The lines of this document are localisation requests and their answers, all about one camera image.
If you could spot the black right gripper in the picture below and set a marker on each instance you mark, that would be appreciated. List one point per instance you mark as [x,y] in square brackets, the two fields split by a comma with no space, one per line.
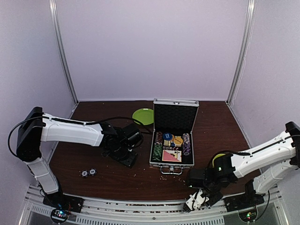
[218,197]

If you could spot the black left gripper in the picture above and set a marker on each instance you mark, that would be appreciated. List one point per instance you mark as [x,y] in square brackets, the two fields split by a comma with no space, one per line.
[129,162]

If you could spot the orange big blind button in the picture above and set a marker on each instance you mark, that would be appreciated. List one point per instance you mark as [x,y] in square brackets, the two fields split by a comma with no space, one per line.
[168,143]

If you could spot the red card deck box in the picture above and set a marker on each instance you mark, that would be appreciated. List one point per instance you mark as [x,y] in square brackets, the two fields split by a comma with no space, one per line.
[172,156]

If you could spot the blue small blind button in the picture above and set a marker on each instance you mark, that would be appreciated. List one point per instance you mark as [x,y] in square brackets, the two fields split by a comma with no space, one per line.
[167,136]

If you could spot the aluminium poker case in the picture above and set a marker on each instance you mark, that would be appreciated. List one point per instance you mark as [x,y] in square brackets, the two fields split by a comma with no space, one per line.
[176,117]

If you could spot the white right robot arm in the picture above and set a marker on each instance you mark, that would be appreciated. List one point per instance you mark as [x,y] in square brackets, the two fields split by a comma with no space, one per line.
[281,155]

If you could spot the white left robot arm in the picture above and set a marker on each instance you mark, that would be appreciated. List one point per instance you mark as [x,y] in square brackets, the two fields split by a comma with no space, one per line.
[118,143]

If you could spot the dark poker chip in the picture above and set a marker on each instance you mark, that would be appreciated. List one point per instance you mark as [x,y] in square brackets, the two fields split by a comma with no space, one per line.
[92,172]
[84,173]

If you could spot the green poker chip stack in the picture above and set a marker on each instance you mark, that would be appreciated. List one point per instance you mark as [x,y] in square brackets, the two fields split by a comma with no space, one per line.
[157,152]

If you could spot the green bowl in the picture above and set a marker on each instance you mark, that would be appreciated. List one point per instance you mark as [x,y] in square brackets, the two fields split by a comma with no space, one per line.
[217,156]

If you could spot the red-black poker chip stack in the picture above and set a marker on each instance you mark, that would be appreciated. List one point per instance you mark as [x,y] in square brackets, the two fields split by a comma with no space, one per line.
[159,138]

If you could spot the dark poker chip leftmost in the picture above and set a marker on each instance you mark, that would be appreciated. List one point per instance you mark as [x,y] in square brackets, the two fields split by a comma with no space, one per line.
[84,173]

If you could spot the green plate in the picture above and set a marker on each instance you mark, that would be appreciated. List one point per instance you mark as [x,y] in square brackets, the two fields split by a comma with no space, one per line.
[144,115]

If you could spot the row of red dice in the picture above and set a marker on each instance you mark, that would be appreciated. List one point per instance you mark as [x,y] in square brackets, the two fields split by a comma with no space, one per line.
[171,148]

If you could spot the purple poker chip stack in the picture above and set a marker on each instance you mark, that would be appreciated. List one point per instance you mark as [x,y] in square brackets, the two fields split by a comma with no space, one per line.
[186,144]

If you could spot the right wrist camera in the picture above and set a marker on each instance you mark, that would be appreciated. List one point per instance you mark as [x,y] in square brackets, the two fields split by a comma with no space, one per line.
[195,201]

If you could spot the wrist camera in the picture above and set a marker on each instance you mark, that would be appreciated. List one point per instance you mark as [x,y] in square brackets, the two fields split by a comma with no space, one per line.
[133,136]
[195,201]

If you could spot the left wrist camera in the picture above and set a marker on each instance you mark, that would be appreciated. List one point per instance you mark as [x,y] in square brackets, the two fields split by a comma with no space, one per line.
[133,136]

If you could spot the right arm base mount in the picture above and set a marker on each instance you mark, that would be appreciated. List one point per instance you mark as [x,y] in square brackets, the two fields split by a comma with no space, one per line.
[243,201]

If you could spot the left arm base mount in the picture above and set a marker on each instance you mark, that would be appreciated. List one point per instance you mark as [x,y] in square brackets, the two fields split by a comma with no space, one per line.
[64,202]

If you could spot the aluminium front rail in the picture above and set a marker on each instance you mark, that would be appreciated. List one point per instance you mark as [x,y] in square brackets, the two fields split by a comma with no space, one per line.
[98,211]

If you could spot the aluminium corner post right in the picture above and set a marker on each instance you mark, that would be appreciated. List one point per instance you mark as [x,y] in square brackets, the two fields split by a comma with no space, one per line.
[248,27]

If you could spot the aluminium corner post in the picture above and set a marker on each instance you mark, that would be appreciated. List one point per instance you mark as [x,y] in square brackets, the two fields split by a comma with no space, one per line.
[248,27]
[62,54]

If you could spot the aluminium corner post left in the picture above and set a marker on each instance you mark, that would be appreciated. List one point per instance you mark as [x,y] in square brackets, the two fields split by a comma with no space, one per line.
[62,54]

